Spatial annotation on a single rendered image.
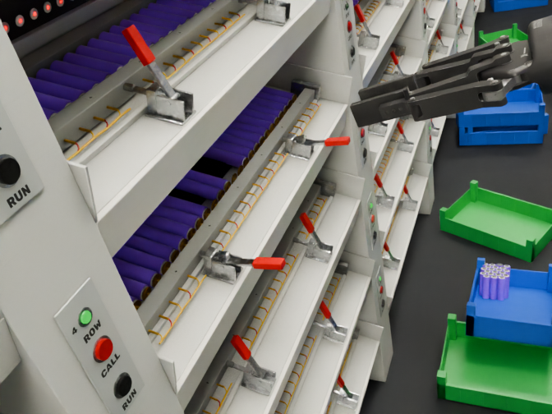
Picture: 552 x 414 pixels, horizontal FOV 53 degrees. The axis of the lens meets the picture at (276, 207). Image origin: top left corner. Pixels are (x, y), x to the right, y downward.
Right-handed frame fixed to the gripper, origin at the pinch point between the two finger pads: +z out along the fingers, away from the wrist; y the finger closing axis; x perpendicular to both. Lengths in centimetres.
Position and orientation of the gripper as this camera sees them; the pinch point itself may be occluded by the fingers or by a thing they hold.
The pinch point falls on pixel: (384, 101)
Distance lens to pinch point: 68.1
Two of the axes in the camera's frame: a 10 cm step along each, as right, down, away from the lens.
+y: -3.6, 5.8, -7.3
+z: -8.3, 1.6, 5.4
